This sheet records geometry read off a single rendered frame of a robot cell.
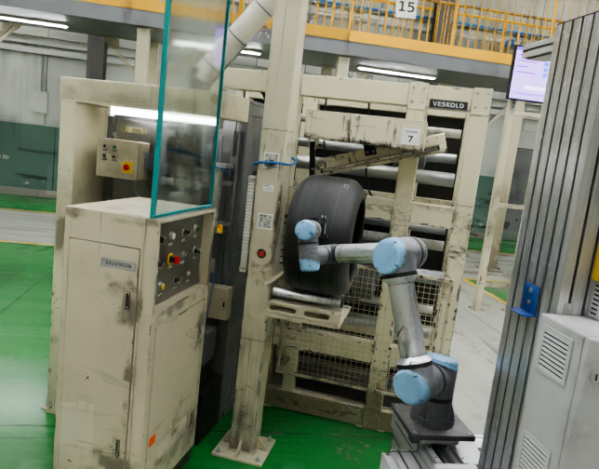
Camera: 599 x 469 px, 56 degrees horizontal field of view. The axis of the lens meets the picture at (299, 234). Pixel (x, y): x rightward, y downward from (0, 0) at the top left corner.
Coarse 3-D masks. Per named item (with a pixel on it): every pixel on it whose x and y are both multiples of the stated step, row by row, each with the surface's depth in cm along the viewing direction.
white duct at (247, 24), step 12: (264, 0) 283; (252, 12) 285; (264, 12) 285; (240, 24) 288; (252, 24) 287; (228, 36) 290; (240, 36) 289; (252, 36) 294; (228, 48) 291; (240, 48) 295; (228, 60) 296
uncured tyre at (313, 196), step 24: (312, 192) 251; (336, 192) 250; (360, 192) 258; (288, 216) 250; (312, 216) 244; (336, 216) 243; (360, 216) 283; (288, 240) 247; (336, 240) 241; (360, 240) 288; (288, 264) 250; (336, 264) 244; (312, 288) 257; (336, 288) 253
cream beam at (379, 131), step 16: (320, 112) 282; (336, 112) 280; (304, 128) 285; (320, 128) 283; (336, 128) 281; (352, 128) 279; (368, 128) 277; (384, 128) 275; (400, 128) 273; (368, 144) 278; (384, 144) 277; (400, 144) 274
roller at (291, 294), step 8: (280, 288) 264; (280, 296) 264; (288, 296) 263; (296, 296) 262; (304, 296) 261; (312, 296) 260; (320, 296) 260; (328, 296) 260; (328, 304) 259; (336, 304) 258
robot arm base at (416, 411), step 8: (432, 400) 187; (440, 400) 187; (448, 400) 188; (416, 408) 191; (424, 408) 188; (432, 408) 187; (440, 408) 187; (448, 408) 188; (416, 416) 190; (424, 416) 189; (432, 416) 187; (440, 416) 187; (448, 416) 188; (424, 424) 187; (432, 424) 186; (440, 424) 186; (448, 424) 187
